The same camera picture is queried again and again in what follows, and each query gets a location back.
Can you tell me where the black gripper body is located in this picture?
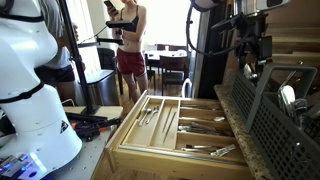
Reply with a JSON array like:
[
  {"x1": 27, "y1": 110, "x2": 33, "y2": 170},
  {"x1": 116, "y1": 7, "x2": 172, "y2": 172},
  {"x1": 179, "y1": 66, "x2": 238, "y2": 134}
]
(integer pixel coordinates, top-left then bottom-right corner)
[{"x1": 211, "y1": 13, "x2": 272, "y2": 67}]

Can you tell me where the silver spoon from holder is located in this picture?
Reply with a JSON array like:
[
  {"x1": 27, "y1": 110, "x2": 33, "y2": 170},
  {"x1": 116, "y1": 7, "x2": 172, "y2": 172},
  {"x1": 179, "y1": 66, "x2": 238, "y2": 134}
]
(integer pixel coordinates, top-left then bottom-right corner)
[{"x1": 243, "y1": 64, "x2": 252, "y2": 79}]

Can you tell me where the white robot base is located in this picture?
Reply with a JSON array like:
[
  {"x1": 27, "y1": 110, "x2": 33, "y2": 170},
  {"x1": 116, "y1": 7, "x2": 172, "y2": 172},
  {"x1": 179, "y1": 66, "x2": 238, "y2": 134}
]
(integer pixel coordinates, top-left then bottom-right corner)
[{"x1": 0, "y1": 0, "x2": 82, "y2": 180}]

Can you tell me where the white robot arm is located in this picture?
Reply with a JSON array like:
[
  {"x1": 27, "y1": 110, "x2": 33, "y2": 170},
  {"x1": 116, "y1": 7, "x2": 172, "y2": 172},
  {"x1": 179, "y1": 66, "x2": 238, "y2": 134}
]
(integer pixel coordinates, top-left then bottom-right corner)
[{"x1": 187, "y1": 0, "x2": 291, "y2": 66}]

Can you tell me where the spoon left in holder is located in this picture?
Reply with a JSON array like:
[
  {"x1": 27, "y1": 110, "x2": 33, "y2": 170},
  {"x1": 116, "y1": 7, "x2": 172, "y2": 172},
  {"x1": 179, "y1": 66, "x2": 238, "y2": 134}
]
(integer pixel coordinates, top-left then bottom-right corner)
[{"x1": 278, "y1": 85, "x2": 297, "y2": 124}]

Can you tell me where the dark grey utensil holder basket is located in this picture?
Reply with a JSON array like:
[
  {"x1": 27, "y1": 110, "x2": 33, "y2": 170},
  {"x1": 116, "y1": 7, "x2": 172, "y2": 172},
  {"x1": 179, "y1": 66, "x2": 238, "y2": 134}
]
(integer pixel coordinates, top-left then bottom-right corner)
[{"x1": 232, "y1": 64, "x2": 320, "y2": 180}]

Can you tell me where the silver spoon in drawer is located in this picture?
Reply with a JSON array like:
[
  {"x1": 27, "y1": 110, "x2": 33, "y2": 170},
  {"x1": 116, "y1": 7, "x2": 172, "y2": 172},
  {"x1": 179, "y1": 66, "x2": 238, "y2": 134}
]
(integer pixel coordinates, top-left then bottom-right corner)
[{"x1": 180, "y1": 116, "x2": 226, "y2": 122}]

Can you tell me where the knives bundle in drawer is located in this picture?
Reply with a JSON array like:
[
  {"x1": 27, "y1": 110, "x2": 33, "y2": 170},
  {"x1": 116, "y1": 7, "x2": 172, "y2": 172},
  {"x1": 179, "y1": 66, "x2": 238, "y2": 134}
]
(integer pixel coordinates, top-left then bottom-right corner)
[{"x1": 178, "y1": 121, "x2": 233, "y2": 137}]

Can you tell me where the forks bundle in drawer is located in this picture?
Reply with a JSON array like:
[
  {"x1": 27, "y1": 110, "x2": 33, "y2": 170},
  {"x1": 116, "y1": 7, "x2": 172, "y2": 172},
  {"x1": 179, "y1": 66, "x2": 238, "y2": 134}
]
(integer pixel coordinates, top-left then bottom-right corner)
[{"x1": 181, "y1": 144, "x2": 236, "y2": 157}]

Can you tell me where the small silver spoon front compartment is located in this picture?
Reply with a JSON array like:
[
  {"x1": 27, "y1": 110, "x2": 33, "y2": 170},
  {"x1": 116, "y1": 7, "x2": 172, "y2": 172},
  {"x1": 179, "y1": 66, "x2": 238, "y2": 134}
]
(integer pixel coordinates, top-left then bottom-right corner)
[{"x1": 138, "y1": 108, "x2": 152, "y2": 126}]

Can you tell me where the open wooden cutlery drawer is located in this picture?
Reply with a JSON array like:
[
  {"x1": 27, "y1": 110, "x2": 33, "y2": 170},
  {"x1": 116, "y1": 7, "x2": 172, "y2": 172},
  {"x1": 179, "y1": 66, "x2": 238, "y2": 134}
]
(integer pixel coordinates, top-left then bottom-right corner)
[{"x1": 106, "y1": 93, "x2": 253, "y2": 180}]

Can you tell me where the stainless steel refrigerator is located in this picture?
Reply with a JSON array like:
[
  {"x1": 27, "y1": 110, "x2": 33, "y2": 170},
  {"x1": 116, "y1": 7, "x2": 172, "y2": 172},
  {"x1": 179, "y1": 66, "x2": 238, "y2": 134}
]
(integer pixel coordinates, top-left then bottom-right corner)
[{"x1": 192, "y1": 1, "x2": 228, "y2": 99}]

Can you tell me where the wooden cutting boards stack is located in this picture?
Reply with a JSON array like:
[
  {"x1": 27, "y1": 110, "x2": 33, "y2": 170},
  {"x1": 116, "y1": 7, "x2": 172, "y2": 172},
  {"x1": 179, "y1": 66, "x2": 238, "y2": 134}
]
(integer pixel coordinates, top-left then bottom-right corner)
[{"x1": 252, "y1": 23, "x2": 320, "y2": 73}]

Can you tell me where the dark dining chair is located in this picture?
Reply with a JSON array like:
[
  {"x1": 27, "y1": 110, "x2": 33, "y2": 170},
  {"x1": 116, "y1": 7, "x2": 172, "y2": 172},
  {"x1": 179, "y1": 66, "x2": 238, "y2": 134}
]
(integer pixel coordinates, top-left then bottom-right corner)
[{"x1": 160, "y1": 56, "x2": 189, "y2": 90}]

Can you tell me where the wooden cutlery tray organizer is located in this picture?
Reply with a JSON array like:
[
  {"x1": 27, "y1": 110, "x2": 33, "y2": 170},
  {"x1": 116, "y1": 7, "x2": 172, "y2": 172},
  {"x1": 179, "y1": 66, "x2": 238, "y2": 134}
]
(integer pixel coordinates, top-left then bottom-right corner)
[{"x1": 119, "y1": 96, "x2": 245, "y2": 165}]

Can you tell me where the wooden chopstick lower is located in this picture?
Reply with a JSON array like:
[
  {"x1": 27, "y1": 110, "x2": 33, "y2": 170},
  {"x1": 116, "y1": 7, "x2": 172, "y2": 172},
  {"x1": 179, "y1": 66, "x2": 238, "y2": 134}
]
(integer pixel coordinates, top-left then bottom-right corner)
[{"x1": 162, "y1": 112, "x2": 177, "y2": 144}]

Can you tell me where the wooden chopstick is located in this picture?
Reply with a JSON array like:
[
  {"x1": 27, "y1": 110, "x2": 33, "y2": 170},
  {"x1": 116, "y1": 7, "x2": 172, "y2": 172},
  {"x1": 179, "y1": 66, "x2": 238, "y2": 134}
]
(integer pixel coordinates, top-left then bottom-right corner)
[
  {"x1": 162, "y1": 106, "x2": 173, "y2": 133},
  {"x1": 162, "y1": 112, "x2": 177, "y2": 144}
]

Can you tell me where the wooden chopstick upper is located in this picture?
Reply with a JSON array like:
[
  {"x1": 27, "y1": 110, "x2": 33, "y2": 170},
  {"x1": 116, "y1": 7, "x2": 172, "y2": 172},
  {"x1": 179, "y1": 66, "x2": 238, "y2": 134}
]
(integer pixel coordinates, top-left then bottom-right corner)
[{"x1": 162, "y1": 106, "x2": 173, "y2": 133}]

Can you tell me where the person in red shorts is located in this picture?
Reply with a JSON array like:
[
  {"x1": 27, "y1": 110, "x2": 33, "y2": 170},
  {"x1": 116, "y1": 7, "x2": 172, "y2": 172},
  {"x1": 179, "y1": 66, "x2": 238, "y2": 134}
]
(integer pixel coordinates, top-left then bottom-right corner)
[{"x1": 107, "y1": 0, "x2": 148, "y2": 103}]

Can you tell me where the steel trash can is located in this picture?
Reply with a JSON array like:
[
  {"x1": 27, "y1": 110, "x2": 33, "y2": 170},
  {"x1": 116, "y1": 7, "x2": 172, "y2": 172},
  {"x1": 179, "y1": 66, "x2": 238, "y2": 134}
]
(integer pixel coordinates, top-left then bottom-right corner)
[{"x1": 85, "y1": 69, "x2": 120, "y2": 106}]

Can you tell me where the person in grey shirt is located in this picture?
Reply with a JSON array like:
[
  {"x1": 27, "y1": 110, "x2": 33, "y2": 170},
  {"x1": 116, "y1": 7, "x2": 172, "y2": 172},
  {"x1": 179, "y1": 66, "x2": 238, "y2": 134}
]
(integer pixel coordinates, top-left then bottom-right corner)
[{"x1": 35, "y1": 0, "x2": 76, "y2": 106}]

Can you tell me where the black camera tripod stand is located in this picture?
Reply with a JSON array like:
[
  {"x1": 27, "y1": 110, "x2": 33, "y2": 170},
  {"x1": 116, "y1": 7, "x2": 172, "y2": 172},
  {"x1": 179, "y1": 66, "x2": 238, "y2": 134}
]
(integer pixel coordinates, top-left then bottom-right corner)
[{"x1": 58, "y1": 0, "x2": 100, "y2": 115}]

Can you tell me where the black cable bundle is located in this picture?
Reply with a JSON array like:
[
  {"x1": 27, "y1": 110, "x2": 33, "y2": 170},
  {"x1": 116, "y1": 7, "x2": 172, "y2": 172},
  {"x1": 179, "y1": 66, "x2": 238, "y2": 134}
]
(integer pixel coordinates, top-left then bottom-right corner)
[{"x1": 65, "y1": 111, "x2": 123, "y2": 143}]

